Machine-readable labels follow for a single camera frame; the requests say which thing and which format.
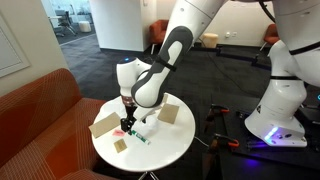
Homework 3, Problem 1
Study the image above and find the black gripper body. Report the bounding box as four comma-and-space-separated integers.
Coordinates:
123, 103, 138, 121

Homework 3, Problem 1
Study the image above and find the green and white marker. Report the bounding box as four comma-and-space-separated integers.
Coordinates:
129, 129, 152, 146

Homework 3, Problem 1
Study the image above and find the pink sticky note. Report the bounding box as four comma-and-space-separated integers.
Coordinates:
111, 129, 126, 138

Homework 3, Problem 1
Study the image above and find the small tan card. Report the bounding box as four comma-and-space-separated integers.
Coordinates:
112, 138, 129, 154

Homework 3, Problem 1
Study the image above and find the round white table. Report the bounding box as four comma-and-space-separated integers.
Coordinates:
91, 92, 197, 180

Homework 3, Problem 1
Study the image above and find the orange patterned sofa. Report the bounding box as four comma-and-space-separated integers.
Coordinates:
0, 67, 118, 180

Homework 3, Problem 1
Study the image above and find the white round ottoman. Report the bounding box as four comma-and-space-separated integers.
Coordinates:
78, 20, 93, 34

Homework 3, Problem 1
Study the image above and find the beige round ottoman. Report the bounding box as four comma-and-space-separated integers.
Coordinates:
201, 32, 220, 49

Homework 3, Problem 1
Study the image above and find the grey office chair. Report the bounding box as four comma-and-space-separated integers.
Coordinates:
53, 8, 79, 37

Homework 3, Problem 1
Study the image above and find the black metal bar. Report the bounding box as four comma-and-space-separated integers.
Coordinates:
191, 44, 273, 72

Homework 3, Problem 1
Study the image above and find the black robot platform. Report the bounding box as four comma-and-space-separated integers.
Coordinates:
201, 96, 320, 180

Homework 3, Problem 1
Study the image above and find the orange armchair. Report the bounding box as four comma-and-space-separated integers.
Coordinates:
259, 23, 281, 53

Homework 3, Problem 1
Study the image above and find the white floor cable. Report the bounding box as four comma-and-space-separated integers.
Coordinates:
193, 135, 210, 148

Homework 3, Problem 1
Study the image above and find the orange handled black clamp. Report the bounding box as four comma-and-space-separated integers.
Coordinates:
202, 132, 241, 172
203, 103, 231, 134

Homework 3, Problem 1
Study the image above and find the white framed wall panel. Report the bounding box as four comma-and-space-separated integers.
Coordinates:
0, 14, 31, 79

